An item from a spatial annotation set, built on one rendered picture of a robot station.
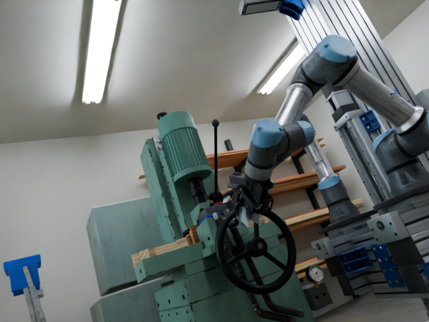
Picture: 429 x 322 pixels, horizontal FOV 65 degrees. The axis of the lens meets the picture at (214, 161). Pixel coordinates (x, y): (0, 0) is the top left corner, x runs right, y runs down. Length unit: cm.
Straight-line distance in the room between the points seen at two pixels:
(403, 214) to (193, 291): 75
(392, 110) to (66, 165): 332
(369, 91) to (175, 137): 80
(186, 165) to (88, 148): 268
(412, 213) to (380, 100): 39
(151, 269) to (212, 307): 25
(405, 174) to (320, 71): 48
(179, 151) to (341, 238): 85
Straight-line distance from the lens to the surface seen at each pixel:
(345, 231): 174
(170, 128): 154
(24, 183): 388
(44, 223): 373
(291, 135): 91
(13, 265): 196
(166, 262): 123
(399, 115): 129
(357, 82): 124
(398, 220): 127
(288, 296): 139
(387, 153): 140
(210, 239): 121
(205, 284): 126
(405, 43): 460
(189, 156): 148
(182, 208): 156
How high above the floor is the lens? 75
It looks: 19 degrees up
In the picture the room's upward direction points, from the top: 20 degrees counter-clockwise
